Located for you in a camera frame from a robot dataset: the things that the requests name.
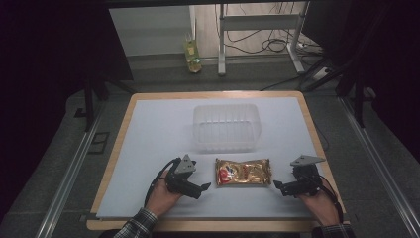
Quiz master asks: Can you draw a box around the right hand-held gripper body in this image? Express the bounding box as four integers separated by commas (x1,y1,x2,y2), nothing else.
286,155,327,198

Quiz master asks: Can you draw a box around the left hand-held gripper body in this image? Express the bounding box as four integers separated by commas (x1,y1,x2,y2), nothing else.
164,154,201,197

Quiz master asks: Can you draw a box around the person's left hand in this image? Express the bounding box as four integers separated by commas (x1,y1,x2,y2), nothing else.
145,169,184,218

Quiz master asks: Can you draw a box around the person's right hand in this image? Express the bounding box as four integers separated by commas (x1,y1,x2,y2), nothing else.
295,182,341,227

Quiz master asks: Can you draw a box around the wooden table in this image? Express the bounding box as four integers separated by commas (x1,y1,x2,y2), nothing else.
85,90,352,233

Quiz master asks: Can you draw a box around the gold snack packet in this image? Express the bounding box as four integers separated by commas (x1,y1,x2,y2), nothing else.
214,157,273,187

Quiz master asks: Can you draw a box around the white table mat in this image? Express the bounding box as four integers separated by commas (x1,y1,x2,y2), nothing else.
95,96,332,220

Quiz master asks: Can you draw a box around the clear plastic container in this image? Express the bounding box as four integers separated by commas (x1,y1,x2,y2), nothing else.
192,103,263,154

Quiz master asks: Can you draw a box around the black floor plate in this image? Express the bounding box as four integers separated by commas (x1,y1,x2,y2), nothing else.
87,131,111,155

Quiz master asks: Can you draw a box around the black metal stand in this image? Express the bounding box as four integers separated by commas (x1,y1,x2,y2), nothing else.
298,58,377,129
72,76,137,133

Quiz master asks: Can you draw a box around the white power strip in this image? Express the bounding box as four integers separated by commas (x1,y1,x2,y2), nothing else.
311,66,331,82

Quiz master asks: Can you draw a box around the yellow drink bottle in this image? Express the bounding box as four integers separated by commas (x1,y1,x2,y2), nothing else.
183,32,203,74

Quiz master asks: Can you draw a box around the dark curtain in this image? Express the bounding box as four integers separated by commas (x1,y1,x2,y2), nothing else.
301,0,420,163
0,0,135,222

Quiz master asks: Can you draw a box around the white board panel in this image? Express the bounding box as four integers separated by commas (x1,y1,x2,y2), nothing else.
108,5,197,58

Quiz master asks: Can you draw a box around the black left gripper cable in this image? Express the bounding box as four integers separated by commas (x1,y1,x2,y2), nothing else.
144,157,182,207

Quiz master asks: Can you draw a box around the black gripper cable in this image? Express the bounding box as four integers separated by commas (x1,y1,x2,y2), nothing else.
305,173,345,224
144,157,182,207

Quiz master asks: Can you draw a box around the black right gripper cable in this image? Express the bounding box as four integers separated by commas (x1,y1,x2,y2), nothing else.
305,173,345,224

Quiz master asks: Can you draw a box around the aluminium floor rail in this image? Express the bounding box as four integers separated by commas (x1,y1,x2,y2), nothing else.
338,96,420,238
35,104,107,238

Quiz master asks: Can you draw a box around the bundle of black floor cables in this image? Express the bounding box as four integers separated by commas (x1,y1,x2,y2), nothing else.
214,2,325,58

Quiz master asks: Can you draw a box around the white metal desk frame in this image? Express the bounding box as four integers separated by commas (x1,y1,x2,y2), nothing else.
217,1,311,77

